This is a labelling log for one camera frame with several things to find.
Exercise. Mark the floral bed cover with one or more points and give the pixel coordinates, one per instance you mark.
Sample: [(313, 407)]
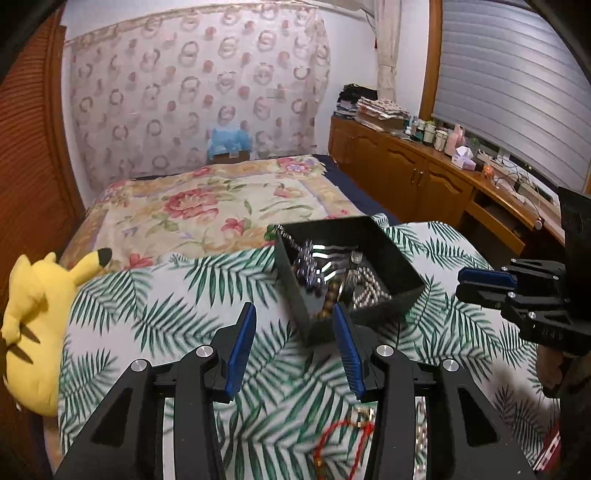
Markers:
[(216, 209)]

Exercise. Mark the person's right hand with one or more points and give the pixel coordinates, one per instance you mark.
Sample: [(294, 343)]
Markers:
[(548, 368)]

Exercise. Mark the pink tissue box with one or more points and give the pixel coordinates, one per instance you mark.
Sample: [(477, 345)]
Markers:
[(463, 158)]

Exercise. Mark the circle patterned curtain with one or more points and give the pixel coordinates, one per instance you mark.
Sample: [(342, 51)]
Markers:
[(146, 93)]

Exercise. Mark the palm leaf print cloth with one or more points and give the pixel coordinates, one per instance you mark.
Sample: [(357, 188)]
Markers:
[(291, 393)]

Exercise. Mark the grey window blind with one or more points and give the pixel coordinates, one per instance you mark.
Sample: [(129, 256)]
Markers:
[(507, 76)]

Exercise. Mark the brown louvered wardrobe door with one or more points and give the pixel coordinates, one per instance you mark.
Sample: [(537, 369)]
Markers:
[(41, 206)]

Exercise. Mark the beige side curtain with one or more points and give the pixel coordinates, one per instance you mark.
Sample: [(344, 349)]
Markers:
[(388, 15)]

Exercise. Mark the black jewelry box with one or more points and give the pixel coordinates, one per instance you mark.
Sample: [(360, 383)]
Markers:
[(382, 289)]

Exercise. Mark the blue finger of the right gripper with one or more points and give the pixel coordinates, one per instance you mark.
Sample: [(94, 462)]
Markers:
[(486, 296), (487, 277)]

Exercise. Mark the wooden sideboard cabinet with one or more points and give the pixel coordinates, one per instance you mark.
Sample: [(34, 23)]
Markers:
[(415, 183)]

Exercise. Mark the blue plush toy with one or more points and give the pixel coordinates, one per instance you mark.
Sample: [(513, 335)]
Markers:
[(228, 142)]

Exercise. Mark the bottles on sideboard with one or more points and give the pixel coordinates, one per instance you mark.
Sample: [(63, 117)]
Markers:
[(441, 139)]

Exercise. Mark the yellow Pikachu plush toy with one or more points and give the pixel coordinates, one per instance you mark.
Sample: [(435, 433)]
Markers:
[(40, 296)]

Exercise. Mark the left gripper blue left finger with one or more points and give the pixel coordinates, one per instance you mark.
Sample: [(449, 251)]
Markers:
[(241, 338)]

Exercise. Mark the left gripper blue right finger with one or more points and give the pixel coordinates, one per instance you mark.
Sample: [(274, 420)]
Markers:
[(350, 348)]

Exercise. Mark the stack of folded clothes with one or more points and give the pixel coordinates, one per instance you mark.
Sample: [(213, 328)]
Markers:
[(359, 103)]

